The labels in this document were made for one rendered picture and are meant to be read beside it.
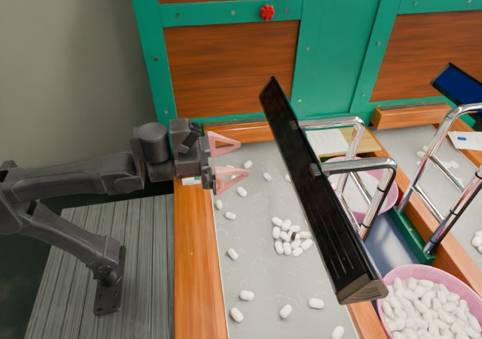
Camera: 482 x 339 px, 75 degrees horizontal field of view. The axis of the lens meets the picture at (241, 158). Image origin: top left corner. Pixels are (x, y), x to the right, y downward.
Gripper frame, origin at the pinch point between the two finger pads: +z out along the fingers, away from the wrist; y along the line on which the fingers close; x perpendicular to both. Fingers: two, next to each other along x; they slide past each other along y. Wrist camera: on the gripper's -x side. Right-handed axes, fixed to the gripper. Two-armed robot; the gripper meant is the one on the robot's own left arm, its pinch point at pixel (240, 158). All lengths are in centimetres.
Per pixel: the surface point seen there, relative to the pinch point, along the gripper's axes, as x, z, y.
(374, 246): 39, 42, -5
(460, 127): 29, 100, 35
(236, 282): 33.3, -3.1, -11.6
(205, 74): 2.9, -3.1, 46.7
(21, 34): 12, -86, 121
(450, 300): 33, 49, -26
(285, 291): 33.1, 8.9, -16.3
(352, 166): -4.7, 19.8, -11.3
